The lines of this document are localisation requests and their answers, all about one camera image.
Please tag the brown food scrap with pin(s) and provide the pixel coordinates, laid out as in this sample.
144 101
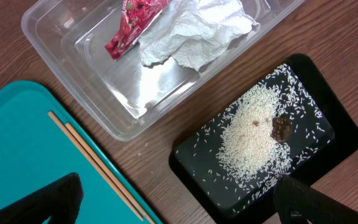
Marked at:
282 129

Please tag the black waste tray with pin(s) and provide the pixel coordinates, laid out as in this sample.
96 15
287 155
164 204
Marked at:
322 135

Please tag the clear plastic bin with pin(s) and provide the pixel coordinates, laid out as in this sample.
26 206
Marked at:
124 96

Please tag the teal plastic tray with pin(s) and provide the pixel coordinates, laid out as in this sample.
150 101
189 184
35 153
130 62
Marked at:
35 152

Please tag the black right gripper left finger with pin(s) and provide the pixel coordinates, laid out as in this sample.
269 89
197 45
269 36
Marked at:
58 202

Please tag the white rice pile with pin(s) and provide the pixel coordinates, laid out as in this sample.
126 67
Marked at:
248 147

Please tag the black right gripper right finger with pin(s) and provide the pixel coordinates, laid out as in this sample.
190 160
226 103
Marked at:
297 203

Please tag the white napkin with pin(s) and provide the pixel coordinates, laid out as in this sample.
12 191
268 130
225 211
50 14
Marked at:
194 32

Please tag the red snack wrapper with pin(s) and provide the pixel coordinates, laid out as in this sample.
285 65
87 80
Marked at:
136 16

